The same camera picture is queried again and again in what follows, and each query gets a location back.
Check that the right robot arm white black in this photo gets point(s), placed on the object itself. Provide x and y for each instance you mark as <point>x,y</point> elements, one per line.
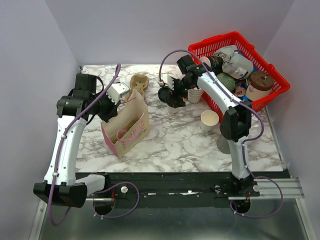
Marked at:
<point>236,122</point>

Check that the grey metal straw holder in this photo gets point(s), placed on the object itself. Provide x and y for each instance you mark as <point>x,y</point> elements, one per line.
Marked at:
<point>223,145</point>

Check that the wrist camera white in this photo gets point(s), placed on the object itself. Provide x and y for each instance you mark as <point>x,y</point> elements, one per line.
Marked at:
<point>166,80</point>
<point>117,90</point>

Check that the dark noodle cup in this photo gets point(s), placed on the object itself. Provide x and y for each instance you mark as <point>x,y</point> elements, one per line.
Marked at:
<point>213,63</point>

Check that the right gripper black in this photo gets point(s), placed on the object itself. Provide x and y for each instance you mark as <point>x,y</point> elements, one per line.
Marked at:
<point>176,91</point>

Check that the brown lid tub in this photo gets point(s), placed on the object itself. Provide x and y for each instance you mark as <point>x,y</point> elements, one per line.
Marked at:
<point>260,85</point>

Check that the pink paper bag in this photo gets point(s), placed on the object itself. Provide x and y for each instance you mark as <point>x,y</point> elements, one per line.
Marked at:
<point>129,127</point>

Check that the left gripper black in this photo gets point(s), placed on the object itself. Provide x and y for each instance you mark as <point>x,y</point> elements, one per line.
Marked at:
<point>112,112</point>

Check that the white paper cup stack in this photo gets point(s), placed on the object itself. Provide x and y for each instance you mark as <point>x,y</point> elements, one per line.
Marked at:
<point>194,95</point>

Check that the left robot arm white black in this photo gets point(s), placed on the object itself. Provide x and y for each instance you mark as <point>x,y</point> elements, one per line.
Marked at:
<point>60,186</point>

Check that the red plastic basket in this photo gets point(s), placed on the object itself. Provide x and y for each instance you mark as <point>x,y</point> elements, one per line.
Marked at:
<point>209,46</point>

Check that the black coffee cup lid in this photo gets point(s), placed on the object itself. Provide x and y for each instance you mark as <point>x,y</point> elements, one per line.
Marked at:
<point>174,102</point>

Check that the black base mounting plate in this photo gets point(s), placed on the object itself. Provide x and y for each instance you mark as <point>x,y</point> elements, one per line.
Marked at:
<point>174,189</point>

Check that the cardboard cup carrier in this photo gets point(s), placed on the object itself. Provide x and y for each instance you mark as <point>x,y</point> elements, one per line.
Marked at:
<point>140,83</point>

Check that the aluminium rail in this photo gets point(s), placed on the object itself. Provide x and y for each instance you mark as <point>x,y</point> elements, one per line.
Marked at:
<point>263,189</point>

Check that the grey white plastic bag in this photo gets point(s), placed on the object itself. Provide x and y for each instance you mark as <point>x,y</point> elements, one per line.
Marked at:
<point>234,64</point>

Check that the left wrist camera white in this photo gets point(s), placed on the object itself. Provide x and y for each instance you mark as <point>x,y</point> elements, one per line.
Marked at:
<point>117,90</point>

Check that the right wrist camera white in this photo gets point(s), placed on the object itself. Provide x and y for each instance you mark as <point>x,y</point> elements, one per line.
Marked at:
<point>166,80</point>

